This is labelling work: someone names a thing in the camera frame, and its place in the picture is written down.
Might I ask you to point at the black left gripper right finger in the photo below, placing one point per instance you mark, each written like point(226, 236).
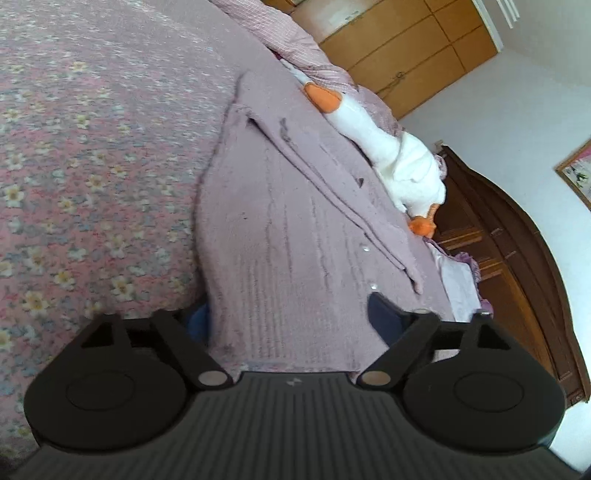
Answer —
point(468, 385)

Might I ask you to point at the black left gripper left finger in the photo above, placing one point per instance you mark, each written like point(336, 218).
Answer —
point(119, 384)

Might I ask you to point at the pink knitted cardigan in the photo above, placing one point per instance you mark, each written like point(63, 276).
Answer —
point(294, 232)

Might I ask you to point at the white purple frilled pillow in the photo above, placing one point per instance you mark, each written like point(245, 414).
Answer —
point(460, 275)

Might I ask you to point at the dark wooden headboard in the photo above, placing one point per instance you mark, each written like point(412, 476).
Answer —
point(519, 275)

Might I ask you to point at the white goose plush toy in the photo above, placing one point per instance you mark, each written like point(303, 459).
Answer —
point(408, 170)

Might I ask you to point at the floral pink bedspread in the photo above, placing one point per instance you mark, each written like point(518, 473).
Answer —
point(112, 113)

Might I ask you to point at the brown wooden wardrobe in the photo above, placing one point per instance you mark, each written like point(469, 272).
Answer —
point(405, 51)

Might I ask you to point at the pink checkered quilt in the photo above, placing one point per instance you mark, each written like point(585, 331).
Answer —
point(278, 32)

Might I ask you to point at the framed wall picture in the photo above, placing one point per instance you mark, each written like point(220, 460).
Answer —
point(576, 172)

